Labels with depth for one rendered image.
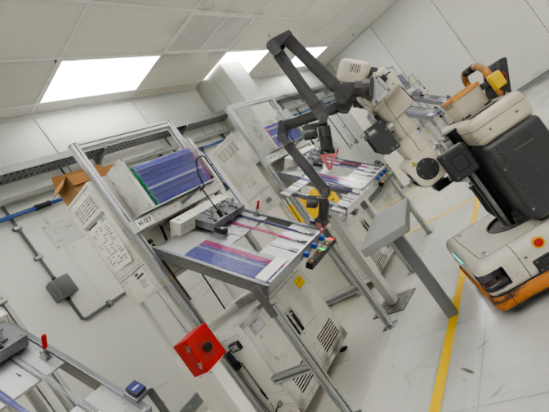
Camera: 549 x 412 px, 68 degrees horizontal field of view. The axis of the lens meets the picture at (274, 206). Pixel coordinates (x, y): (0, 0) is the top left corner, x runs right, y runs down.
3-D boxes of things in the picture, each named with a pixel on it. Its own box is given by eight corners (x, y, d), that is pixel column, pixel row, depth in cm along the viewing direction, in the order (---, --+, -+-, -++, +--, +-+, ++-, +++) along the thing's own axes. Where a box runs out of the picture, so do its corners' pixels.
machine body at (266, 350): (354, 341, 264) (297, 262, 264) (310, 424, 207) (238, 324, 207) (285, 366, 302) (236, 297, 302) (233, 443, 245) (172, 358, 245)
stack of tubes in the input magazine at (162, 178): (212, 178, 270) (188, 145, 270) (158, 204, 228) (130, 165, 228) (201, 188, 277) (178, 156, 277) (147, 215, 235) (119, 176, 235)
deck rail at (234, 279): (270, 295, 193) (270, 284, 190) (268, 297, 191) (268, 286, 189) (155, 255, 223) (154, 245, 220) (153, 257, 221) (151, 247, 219)
